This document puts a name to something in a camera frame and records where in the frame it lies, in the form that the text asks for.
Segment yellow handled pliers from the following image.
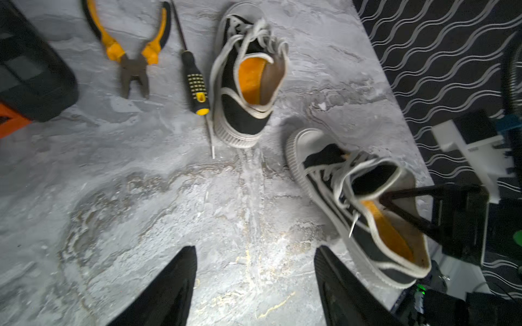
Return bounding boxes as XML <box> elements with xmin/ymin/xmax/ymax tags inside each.
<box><xmin>80</xmin><ymin>0</ymin><xmax>172</xmax><ymax>100</ymax></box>

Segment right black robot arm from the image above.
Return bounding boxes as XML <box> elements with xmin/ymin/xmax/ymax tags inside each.
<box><xmin>381</xmin><ymin>111</ymin><xmax>521</xmax><ymax>325</ymax></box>

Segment black yellow screwdriver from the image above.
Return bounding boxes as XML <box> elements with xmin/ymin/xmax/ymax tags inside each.
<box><xmin>171</xmin><ymin>1</ymin><xmax>216</xmax><ymax>159</ymax></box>

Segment yellow insole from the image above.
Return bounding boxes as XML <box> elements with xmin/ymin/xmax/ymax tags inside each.
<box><xmin>362</xmin><ymin>200</ymin><xmax>414</xmax><ymax>262</ymax></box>
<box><xmin>238</xmin><ymin>57</ymin><xmax>268</xmax><ymax>105</ymax></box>

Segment black white sneaker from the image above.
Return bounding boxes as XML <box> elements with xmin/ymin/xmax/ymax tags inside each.
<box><xmin>209</xmin><ymin>1</ymin><xmax>289</xmax><ymax>149</ymax></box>
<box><xmin>285</xmin><ymin>128</ymin><xmax>432</xmax><ymax>289</ymax></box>

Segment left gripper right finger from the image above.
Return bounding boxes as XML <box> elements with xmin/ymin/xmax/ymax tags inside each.
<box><xmin>314</xmin><ymin>245</ymin><xmax>402</xmax><ymax>326</ymax></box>

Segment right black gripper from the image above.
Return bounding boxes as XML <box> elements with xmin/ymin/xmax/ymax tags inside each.
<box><xmin>378</xmin><ymin>109</ymin><xmax>522</xmax><ymax>268</ymax></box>

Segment black plastic tool case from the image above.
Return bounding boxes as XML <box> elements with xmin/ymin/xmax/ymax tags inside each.
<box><xmin>1</xmin><ymin>1</ymin><xmax>79</xmax><ymax>138</ymax></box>

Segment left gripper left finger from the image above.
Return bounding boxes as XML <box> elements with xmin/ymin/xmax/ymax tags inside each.
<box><xmin>110</xmin><ymin>246</ymin><xmax>197</xmax><ymax>325</ymax></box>

